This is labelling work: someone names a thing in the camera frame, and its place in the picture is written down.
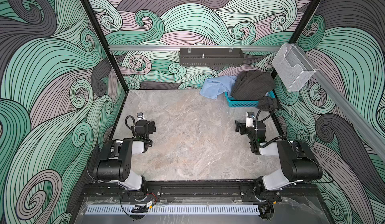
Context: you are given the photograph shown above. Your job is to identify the aluminium rail right wall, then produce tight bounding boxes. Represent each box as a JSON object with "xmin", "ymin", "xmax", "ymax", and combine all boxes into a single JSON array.
[{"xmin": 297, "ymin": 47, "xmax": 385, "ymax": 160}]

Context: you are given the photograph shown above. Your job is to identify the teal plastic basket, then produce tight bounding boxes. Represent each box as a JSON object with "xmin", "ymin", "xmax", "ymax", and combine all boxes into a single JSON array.
[{"xmin": 225, "ymin": 91, "xmax": 278, "ymax": 108}]

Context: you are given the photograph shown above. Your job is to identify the dark grey pinstriped shirt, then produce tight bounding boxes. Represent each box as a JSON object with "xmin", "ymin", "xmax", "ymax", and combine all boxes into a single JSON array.
[{"xmin": 229, "ymin": 71, "xmax": 277, "ymax": 111}]

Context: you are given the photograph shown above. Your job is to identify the light blue shirt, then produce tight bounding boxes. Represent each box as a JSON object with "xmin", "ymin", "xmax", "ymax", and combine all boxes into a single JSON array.
[{"xmin": 200, "ymin": 76, "xmax": 237, "ymax": 99}]

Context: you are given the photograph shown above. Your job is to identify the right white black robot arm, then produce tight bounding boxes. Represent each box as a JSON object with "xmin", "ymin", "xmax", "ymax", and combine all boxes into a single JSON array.
[{"xmin": 235, "ymin": 104, "xmax": 323, "ymax": 191}]

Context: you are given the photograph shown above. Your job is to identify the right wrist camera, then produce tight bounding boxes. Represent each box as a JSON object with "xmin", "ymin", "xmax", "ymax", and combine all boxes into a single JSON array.
[{"xmin": 245, "ymin": 112, "xmax": 255, "ymax": 128}]

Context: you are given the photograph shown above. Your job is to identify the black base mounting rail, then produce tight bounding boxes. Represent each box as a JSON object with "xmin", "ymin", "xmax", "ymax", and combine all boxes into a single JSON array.
[{"xmin": 80, "ymin": 179, "xmax": 319, "ymax": 203}]

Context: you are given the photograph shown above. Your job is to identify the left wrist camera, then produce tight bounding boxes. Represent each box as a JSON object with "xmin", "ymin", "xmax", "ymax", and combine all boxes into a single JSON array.
[{"xmin": 137, "ymin": 112, "xmax": 144, "ymax": 121}]

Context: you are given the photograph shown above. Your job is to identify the black corner post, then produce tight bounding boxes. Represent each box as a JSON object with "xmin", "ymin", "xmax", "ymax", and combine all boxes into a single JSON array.
[
  {"xmin": 270, "ymin": 0, "xmax": 331, "ymax": 77},
  {"xmin": 80, "ymin": 0, "xmax": 129, "ymax": 95}
]

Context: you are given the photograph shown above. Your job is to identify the white slotted cable duct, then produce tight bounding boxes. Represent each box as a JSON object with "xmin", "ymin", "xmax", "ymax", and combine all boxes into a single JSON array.
[{"xmin": 85, "ymin": 205, "xmax": 260, "ymax": 216}]

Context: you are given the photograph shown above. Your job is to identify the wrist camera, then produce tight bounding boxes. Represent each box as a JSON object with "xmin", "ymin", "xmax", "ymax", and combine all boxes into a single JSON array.
[
  {"xmin": 137, "ymin": 112, "xmax": 144, "ymax": 121},
  {"xmin": 245, "ymin": 112, "xmax": 255, "ymax": 128}
]

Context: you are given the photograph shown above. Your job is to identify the black corner post left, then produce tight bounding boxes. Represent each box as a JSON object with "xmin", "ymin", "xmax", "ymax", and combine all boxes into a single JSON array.
[{"xmin": 80, "ymin": 0, "xmax": 129, "ymax": 95}]

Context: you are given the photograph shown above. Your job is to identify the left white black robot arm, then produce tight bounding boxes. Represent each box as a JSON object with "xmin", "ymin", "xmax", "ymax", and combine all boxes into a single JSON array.
[{"xmin": 92, "ymin": 112, "xmax": 156, "ymax": 191}]

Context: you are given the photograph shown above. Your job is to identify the aluminium horizontal rail back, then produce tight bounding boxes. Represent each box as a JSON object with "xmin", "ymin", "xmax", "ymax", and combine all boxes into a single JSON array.
[{"xmin": 108, "ymin": 45, "xmax": 281, "ymax": 52}]

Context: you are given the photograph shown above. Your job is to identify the black corner post right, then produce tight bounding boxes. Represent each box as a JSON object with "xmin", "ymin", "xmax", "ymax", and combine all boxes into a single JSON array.
[{"xmin": 270, "ymin": 0, "xmax": 331, "ymax": 77}]

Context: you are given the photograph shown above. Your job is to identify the black perforated metal tray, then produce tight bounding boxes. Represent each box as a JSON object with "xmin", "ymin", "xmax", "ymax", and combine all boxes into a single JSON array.
[{"xmin": 179, "ymin": 48, "xmax": 245, "ymax": 67}]

